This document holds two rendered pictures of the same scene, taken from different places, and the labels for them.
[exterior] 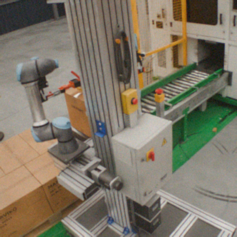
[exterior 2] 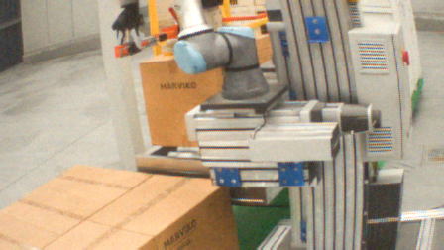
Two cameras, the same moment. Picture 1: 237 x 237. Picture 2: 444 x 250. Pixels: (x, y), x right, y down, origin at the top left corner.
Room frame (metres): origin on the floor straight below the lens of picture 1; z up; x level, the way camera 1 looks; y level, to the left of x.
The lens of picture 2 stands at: (-0.24, 1.13, 1.50)
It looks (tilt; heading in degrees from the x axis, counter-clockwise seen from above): 16 degrees down; 339
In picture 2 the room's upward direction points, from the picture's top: 9 degrees counter-clockwise
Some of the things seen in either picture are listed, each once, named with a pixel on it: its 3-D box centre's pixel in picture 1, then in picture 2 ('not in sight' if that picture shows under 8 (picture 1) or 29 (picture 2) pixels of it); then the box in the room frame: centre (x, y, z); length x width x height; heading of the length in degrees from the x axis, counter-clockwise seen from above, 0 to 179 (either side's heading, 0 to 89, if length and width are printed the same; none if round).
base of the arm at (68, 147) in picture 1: (66, 142); (243, 78); (1.52, 0.38, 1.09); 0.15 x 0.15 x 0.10
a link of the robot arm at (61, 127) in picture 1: (61, 128); (236, 44); (1.52, 0.38, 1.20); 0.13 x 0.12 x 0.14; 99
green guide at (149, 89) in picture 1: (162, 80); not in sight; (3.42, -0.68, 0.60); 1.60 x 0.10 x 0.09; 128
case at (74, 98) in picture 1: (102, 103); (213, 85); (2.43, 0.14, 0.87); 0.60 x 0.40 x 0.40; 128
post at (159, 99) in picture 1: (161, 137); not in sight; (2.23, -0.41, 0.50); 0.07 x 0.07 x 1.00; 38
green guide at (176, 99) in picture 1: (194, 90); not in sight; (3.00, -1.01, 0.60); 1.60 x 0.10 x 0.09; 128
